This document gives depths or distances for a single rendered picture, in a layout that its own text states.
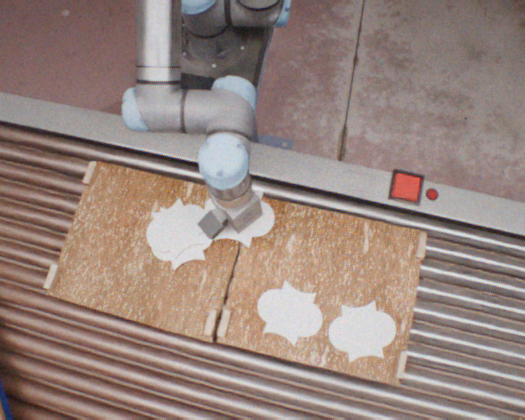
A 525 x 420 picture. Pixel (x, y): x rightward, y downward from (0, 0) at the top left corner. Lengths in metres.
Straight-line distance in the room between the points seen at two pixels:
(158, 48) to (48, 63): 1.96
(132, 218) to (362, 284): 0.56
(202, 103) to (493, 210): 0.77
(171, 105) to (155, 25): 0.13
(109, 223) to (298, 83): 1.41
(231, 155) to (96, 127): 0.69
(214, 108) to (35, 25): 2.19
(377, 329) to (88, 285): 0.66
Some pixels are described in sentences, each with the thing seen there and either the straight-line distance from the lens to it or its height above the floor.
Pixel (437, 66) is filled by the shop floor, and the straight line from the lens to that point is 2.62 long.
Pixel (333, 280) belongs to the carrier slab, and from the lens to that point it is 1.20.
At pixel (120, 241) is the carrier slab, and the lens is 1.28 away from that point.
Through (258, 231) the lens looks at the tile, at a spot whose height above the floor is 1.08.
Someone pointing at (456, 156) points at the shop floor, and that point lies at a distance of 2.42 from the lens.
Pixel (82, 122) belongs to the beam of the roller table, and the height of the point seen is 0.92.
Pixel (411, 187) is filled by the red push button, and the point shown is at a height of 0.93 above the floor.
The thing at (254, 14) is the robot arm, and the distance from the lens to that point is 1.22.
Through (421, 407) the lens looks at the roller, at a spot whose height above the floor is 0.92.
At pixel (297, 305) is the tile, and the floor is 0.94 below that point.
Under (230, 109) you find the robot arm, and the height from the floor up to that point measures 1.36.
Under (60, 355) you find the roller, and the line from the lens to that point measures 1.30.
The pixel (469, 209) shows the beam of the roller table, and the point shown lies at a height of 0.91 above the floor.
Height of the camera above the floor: 2.11
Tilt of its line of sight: 72 degrees down
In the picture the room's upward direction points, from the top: 10 degrees counter-clockwise
